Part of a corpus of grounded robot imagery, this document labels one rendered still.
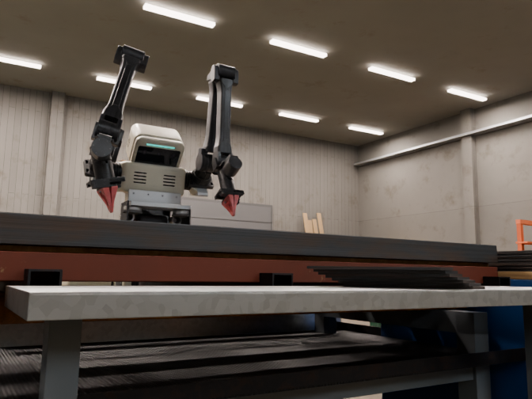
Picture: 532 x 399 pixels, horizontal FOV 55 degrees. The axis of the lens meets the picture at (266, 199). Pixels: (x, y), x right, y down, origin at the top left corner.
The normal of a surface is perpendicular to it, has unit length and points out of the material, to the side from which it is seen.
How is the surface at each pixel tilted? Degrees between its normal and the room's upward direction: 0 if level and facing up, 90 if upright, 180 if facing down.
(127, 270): 90
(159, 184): 98
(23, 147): 90
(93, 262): 90
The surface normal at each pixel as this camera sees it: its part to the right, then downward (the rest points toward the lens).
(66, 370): 0.52, -0.11
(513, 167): -0.87, -0.08
